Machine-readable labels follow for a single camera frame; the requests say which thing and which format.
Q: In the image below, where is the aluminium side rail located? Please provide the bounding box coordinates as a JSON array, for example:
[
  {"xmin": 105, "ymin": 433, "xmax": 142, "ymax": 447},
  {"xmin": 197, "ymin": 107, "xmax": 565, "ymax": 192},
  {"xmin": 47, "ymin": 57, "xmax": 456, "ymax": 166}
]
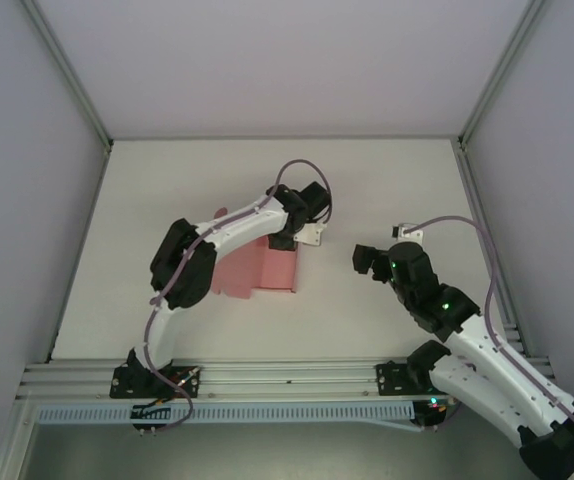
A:
[
  {"xmin": 454, "ymin": 144, "xmax": 531, "ymax": 359},
  {"xmin": 46, "ymin": 144, "xmax": 113, "ymax": 364}
]

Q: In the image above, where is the grey metal sheet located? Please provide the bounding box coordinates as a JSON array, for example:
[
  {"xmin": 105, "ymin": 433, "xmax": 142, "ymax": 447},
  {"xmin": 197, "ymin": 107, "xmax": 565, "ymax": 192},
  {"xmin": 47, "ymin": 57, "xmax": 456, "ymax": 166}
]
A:
[{"xmin": 16, "ymin": 422, "xmax": 533, "ymax": 480}]

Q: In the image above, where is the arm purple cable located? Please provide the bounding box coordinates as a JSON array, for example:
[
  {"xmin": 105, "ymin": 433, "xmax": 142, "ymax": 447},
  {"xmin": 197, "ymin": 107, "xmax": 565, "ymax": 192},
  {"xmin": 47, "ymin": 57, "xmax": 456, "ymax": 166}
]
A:
[
  {"xmin": 136, "ymin": 158, "xmax": 337, "ymax": 436},
  {"xmin": 401, "ymin": 214, "xmax": 574, "ymax": 476}
]

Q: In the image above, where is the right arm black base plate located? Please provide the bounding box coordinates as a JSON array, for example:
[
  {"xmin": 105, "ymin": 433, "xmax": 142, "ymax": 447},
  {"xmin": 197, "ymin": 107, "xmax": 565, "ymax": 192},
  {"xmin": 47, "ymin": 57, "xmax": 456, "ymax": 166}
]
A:
[{"xmin": 375, "ymin": 362, "xmax": 463, "ymax": 397}]

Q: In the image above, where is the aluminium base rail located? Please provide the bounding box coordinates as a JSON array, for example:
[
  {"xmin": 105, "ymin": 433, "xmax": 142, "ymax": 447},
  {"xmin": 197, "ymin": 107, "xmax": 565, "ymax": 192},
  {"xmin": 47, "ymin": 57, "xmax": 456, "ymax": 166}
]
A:
[{"xmin": 16, "ymin": 352, "xmax": 561, "ymax": 401}]

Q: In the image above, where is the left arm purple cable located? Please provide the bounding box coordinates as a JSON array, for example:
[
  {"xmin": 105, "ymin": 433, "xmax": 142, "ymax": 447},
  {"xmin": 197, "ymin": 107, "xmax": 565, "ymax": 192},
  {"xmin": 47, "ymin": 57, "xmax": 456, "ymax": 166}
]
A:
[{"xmin": 136, "ymin": 158, "xmax": 337, "ymax": 436}]

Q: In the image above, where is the aluminium frame post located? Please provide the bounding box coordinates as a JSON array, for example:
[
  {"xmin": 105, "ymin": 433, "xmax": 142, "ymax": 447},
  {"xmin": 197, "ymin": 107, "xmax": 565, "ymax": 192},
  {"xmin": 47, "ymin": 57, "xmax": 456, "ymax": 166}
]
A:
[
  {"xmin": 458, "ymin": 0, "xmax": 551, "ymax": 149},
  {"xmin": 20, "ymin": 0, "xmax": 114, "ymax": 151}
]

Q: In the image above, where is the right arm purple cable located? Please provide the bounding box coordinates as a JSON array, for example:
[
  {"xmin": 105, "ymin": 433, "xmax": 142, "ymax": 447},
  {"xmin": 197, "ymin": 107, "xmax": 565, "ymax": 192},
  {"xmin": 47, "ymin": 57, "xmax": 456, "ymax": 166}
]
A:
[{"xmin": 401, "ymin": 214, "xmax": 574, "ymax": 476}]

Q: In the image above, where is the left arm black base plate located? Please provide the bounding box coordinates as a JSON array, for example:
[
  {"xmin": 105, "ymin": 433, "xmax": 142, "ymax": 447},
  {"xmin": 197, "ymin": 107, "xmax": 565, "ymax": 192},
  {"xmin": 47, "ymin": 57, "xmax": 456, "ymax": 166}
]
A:
[{"xmin": 110, "ymin": 363, "xmax": 203, "ymax": 400}]

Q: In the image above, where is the aluminium frame leg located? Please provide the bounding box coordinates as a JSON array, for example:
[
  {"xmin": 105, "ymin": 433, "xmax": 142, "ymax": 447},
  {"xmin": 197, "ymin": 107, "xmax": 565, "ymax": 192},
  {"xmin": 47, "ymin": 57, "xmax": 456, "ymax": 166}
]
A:
[{"xmin": 0, "ymin": 394, "xmax": 38, "ymax": 480}]

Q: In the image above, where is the white slotted cable duct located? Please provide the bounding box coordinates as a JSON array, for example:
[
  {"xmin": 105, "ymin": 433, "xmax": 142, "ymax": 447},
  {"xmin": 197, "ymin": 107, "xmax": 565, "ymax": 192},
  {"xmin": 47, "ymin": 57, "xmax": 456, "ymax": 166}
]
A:
[{"xmin": 34, "ymin": 402, "xmax": 416, "ymax": 426}]

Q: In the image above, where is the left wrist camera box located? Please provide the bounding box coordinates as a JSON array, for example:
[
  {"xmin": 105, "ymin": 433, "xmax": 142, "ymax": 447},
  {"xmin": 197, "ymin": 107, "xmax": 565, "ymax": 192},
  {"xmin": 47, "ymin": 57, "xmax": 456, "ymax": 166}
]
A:
[{"xmin": 294, "ymin": 222, "xmax": 328, "ymax": 247}]

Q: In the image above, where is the pink paper box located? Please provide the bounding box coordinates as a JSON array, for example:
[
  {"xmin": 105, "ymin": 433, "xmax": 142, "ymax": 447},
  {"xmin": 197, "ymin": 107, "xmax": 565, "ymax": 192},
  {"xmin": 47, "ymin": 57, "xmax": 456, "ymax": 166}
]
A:
[{"xmin": 210, "ymin": 207, "xmax": 299, "ymax": 300}]

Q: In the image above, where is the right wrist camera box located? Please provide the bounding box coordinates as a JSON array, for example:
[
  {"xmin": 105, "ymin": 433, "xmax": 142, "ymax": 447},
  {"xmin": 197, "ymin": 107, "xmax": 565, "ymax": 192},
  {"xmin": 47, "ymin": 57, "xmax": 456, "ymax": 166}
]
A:
[{"xmin": 390, "ymin": 222, "xmax": 427, "ymax": 245}]

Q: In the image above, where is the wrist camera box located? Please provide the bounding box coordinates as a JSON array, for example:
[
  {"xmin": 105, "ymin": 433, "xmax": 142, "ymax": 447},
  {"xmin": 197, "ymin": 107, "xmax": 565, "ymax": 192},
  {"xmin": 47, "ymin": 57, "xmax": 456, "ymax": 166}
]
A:
[
  {"xmin": 390, "ymin": 222, "xmax": 427, "ymax": 245},
  {"xmin": 294, "ymin": 222, "xmax": 328, "ymax": 247}
]

